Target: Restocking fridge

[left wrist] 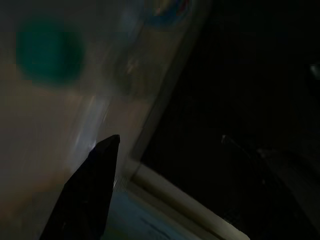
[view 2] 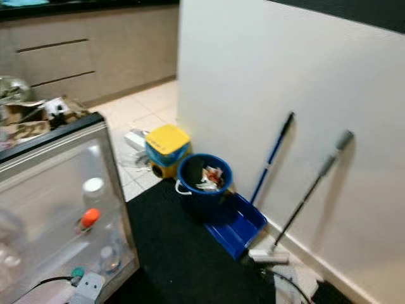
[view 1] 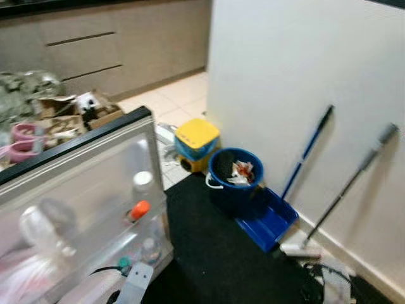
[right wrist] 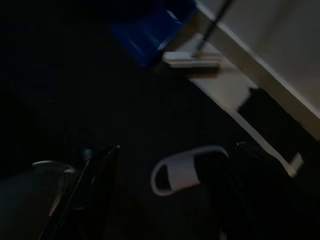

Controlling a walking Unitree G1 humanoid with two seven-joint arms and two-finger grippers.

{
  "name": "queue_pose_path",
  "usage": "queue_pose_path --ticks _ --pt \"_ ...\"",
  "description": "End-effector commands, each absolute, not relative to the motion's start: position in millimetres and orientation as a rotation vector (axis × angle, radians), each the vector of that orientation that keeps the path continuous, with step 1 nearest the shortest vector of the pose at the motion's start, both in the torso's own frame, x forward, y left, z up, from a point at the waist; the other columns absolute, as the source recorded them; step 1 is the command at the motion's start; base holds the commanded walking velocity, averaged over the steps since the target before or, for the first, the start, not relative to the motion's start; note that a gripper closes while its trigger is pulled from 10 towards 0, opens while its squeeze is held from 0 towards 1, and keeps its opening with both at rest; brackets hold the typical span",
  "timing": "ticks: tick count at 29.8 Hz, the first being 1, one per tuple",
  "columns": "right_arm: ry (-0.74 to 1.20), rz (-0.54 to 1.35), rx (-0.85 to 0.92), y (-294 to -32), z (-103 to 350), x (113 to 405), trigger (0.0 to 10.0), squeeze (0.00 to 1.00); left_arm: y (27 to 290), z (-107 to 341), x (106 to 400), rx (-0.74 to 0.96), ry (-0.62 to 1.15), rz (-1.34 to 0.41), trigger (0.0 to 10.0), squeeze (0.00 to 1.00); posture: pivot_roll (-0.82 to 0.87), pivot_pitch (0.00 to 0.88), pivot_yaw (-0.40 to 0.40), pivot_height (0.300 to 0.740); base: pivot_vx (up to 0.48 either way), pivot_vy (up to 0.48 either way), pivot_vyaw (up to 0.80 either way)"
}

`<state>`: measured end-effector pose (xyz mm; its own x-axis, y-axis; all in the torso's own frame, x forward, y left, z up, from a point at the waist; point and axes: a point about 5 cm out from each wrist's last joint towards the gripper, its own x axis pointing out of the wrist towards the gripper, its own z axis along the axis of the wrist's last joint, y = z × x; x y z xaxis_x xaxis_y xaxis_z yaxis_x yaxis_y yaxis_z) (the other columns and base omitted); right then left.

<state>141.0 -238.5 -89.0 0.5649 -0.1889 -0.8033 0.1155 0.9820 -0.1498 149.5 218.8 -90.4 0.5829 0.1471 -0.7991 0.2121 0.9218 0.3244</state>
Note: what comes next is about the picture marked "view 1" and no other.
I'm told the white-capped bottle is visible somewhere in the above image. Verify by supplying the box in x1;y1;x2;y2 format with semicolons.
132;170;156;205

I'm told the blue bucket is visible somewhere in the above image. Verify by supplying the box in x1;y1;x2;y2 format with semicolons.
205;147;265;215

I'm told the brown cardboard box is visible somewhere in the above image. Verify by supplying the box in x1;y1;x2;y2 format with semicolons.
37;91;125;148

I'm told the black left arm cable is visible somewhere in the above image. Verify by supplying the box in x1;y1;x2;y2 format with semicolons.
87;265;131;279

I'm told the grey crumpled plastic bag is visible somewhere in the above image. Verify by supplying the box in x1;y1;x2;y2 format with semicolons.
0;70;65;124

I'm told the yellow and blue box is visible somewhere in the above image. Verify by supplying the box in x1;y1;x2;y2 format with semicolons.
173;118;221;174

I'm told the blue dustpan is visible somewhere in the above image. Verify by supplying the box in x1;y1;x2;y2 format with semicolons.
235;186;300;253

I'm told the grey kitchen cabinet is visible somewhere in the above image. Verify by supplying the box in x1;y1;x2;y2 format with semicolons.
0;0;213;103

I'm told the pink plastic container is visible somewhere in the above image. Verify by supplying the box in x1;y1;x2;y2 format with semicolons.
0;123;46;164

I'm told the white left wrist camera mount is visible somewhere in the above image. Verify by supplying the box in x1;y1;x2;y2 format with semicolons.
113;261;155;304

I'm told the blue broom handle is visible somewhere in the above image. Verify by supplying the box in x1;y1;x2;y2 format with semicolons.
281;104;335;201

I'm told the orange-capped bottle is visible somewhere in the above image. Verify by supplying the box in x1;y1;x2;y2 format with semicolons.
128;200;153;224

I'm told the white flat object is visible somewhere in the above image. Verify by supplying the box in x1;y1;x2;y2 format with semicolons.
154;123;179;148

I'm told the white and black device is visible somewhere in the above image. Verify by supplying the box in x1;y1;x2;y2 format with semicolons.
75;93;103;122

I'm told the black-handled floor mop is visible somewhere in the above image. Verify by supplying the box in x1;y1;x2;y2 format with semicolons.
280;123;400;260

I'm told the crumpled paper trash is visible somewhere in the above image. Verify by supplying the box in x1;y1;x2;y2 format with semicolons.
227;160;255;186

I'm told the clear plastic bag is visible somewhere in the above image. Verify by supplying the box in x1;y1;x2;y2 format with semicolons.
18;201;78;257

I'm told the pink and white plastic bag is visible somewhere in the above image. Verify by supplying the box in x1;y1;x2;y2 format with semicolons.
0;250;63;304

